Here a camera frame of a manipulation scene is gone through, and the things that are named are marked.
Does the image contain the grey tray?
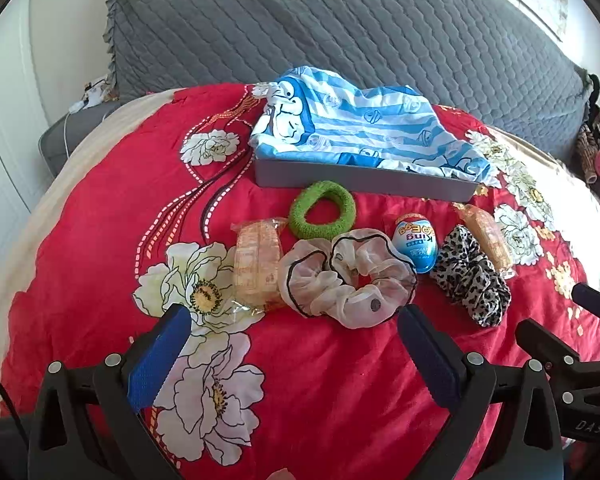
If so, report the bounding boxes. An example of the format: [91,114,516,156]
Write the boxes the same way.
[254,157,478,200]

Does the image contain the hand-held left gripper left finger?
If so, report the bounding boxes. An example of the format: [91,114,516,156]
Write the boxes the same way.
[27,304,216,480]

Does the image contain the red floral blanket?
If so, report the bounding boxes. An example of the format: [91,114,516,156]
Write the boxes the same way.
[0,85,600,480]

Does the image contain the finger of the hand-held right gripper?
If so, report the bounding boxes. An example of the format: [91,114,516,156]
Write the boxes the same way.
[515,319,581,376]
[571,282,600,318]

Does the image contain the white sheer scrunchie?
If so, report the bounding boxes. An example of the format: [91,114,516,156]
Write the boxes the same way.
[277,228,418,330]

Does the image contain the grey quilted headboard cover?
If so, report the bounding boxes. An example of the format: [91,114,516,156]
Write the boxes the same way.
[102,0,600,161]

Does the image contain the white wardrobe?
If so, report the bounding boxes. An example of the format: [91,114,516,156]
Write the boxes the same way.
[0,10,56,311]

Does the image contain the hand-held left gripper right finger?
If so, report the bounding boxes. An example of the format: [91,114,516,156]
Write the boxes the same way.
[398,304,564,480]

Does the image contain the green terry scrunchie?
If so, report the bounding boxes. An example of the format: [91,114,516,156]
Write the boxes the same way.
[287,180,357,240]

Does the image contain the clear snack packet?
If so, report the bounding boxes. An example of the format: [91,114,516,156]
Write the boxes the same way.
[452,203,517,280]
[230,216,288,313]

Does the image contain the pile of clothes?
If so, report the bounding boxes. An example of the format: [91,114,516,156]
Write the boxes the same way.
[571,105,600,233]

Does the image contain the grey nightstand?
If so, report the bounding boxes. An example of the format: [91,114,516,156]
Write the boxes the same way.
[39,102,126,178]

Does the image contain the white charger cable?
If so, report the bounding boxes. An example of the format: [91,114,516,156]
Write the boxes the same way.
[62,101,88,158]

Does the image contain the blue and red toy egg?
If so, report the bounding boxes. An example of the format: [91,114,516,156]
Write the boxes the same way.
[391,212,440,275]

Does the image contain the blue striped cartoon cloth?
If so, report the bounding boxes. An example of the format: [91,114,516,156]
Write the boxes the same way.
[249,64,491,188]

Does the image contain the leopard print scrunchie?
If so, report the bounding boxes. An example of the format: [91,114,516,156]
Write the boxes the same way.
[429,224,512,328]

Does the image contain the small colourful trinkets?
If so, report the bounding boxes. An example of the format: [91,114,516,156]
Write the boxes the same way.
[82,79,119,107]

